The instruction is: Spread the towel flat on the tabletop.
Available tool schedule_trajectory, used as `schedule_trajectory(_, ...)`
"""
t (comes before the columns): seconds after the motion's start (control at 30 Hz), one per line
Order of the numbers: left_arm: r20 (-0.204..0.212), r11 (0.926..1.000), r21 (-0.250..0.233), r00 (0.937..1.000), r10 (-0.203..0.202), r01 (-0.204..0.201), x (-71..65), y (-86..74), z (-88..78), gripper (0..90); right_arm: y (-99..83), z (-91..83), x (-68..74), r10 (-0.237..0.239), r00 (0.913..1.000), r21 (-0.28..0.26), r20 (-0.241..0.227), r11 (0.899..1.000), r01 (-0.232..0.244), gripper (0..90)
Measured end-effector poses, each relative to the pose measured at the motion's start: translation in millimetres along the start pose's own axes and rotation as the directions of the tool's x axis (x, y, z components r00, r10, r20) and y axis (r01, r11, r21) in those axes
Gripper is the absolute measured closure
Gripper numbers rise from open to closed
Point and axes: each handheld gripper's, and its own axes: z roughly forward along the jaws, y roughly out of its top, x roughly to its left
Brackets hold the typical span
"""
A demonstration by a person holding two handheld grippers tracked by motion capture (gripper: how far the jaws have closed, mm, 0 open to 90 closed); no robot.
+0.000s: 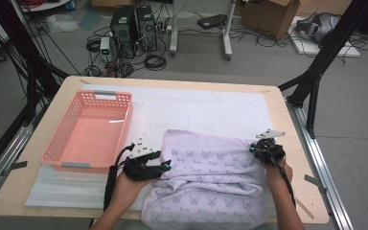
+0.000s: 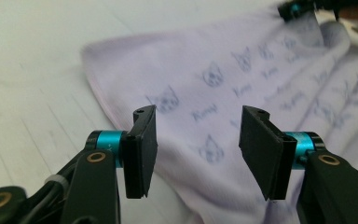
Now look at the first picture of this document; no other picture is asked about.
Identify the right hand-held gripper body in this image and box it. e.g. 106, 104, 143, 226
253, 128, 287, 167

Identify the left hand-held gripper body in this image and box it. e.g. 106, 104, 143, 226
123, 136, 163, 182

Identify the lavender printed towel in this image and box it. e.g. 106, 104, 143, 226
140, 128, 267, 230

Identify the pink plastic basket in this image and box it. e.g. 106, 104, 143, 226
40, 90, 134, 174

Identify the person's left hand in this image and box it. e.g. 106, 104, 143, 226
111, 173, 151, 209

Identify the person's right hand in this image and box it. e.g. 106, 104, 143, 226
264, 157, 294, 193

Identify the white grid mat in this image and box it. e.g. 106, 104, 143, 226
24, 83, 286, 215

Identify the thin wooden stick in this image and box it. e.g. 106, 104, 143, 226
296, 199, 315, 220

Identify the white foam board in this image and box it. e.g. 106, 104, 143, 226
287, 15, 361, 58

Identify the white metal stand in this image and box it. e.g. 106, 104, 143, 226
169, 0, 238, 61

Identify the small white power box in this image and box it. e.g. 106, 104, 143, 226
99, 36, 111, 56

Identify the slim black computer tower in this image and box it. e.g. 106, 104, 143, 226
135, 5, 158, 52

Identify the large black computer tower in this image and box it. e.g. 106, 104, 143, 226
109, 4, 138, 59

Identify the open cardboard box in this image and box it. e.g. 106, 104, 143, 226
240, 0, 301, 40

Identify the flat black device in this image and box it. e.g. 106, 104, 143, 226
196, 13, 228, 31

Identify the grey rounded machine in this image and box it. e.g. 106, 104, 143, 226
295, 11, 341, 44

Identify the clear plastic bag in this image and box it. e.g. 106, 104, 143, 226
46, 12, 81, 35

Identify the white round table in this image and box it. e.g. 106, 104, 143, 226
18, 0, 73, 13

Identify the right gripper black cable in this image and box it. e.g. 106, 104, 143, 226
266, 146, 296, 209

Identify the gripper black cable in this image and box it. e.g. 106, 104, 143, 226
103, 143, 136, 212
266, 146, 296, 209

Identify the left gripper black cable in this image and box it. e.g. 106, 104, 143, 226
103, 143, 136, 212

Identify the aluminium rail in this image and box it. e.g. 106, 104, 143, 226
0, 104, 46, 209
286, 99, 355, 230

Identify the grey metal bracket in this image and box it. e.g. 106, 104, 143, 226
2, 160, 29, 176
304, 173, 328, 195

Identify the coiled black cable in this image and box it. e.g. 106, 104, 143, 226
144, 54, 168, 72

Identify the black frame strut with cables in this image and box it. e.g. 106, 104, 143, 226
0, 0, 70, 127

